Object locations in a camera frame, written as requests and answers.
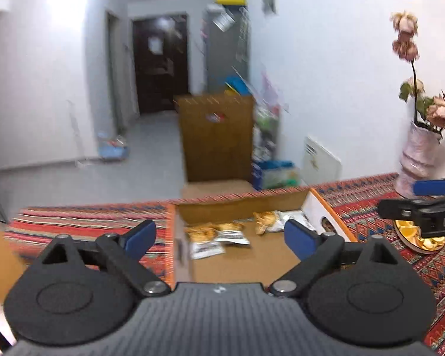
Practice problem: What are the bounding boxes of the large brown cardboard box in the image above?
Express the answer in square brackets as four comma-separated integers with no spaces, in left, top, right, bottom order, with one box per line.
[174,94,256,183]

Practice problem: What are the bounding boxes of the white silver snack packet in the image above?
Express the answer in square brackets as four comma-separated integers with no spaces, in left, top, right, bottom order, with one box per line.
[281,210,317,231]

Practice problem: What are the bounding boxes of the blue green carton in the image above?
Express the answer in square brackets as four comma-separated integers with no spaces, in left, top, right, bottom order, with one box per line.
[252,160,301,191]

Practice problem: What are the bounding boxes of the white wall heater panel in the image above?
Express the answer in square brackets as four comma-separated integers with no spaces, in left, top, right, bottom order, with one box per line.
[303,136,343,186]

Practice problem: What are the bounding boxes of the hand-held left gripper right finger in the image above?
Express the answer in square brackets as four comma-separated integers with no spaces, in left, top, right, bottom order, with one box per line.
[269,220,406,297]

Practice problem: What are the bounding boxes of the blue plastic tray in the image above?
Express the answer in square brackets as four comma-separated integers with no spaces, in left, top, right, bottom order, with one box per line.
[224,76,251,96]

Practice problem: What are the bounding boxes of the dark brown door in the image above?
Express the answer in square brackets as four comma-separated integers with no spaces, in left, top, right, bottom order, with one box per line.
[131,14,190,114]

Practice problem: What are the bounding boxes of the pink ribbed vase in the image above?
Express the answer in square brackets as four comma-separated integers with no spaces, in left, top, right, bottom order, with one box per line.
[394,120,444,199]

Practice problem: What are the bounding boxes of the bowl of yellow chips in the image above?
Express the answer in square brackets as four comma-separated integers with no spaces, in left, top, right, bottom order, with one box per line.
[393,219,445,255]

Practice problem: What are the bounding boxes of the metal storage rack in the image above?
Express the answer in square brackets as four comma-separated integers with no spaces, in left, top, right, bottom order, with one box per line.
[252,104,282,164]

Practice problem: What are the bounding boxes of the orange cardboard box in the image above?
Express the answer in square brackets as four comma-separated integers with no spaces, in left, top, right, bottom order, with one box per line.
[166,187,358,293]

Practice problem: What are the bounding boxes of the blue plastic basin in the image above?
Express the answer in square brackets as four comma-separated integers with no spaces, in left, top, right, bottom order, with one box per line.
[96,131,129,162]

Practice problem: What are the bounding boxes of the dried rose bouquet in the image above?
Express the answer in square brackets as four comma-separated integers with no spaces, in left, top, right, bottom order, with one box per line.
[389,10,445,136]

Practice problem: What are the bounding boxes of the yellow plastic container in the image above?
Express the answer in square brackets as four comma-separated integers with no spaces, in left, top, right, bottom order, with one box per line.
[0,204,26,302]

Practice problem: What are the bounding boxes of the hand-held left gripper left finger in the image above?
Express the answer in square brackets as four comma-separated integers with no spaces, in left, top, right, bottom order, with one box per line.
[33,220,171,297]

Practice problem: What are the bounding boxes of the yellow cracker snack packet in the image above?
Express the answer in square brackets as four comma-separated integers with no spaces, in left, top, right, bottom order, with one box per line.
[215,222,251,246]
[253,211,287,235]
[185,222,227,260]

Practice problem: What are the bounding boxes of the clear plastic bag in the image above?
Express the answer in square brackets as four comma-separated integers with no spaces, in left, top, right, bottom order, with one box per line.
[211,9,235,32]

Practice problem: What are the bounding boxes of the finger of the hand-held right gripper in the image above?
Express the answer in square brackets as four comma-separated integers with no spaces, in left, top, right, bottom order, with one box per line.
[377,196,445,239]
[413,175,445,197]

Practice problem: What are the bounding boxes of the pink plastic bag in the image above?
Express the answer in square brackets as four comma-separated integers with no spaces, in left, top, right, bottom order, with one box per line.
[260,71,287,112]

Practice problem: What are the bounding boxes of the orange peel pieces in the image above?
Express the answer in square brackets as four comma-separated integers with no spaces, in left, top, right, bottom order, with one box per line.
[395,220,445,250]

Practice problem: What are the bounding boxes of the grey refrigerator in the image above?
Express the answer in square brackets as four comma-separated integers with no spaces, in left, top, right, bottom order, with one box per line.
[202,4,250,94]

